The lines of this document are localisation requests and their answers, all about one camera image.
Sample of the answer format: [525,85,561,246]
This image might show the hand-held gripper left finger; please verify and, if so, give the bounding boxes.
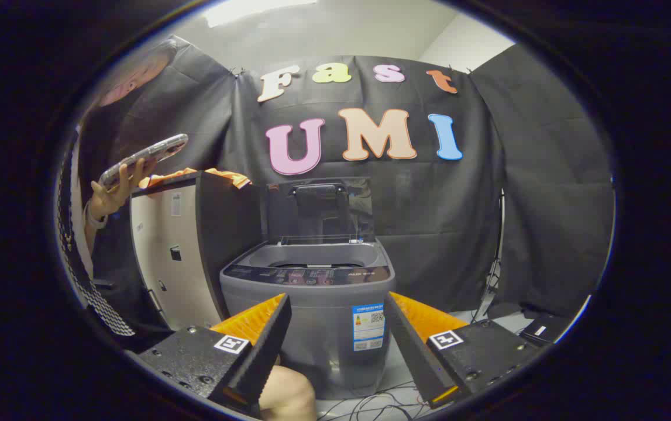
[136,292,293,410]

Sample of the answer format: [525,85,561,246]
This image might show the black floor cables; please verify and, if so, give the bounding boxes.
[316,380,431,421]

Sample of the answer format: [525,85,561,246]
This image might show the grey washing machine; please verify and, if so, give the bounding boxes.
[220,237,396,401]

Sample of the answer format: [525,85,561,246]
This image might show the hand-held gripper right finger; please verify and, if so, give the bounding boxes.
[383,291,546,410]

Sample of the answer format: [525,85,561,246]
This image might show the metal backdrop stand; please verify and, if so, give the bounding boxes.
[469,190,507,323]

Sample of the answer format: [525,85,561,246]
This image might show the clear-cased phone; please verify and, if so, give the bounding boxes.
[99,133,190,191]

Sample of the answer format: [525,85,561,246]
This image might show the checkered cloth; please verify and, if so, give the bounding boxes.
[56,137,137,337]

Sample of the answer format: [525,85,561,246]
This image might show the orange shirt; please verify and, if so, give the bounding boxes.
[138,167,252,190]

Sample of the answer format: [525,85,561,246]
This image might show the black backdrop cloth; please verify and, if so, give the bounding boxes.
[78,35,615,321]

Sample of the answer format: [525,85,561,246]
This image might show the person's leg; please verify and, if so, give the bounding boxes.
[258,365,318,421]

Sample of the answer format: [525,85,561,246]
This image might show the beige and black cabinet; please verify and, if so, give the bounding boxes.
[129,171,266,332]

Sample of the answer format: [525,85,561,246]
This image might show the black box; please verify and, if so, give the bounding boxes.
[518,313,574,347]

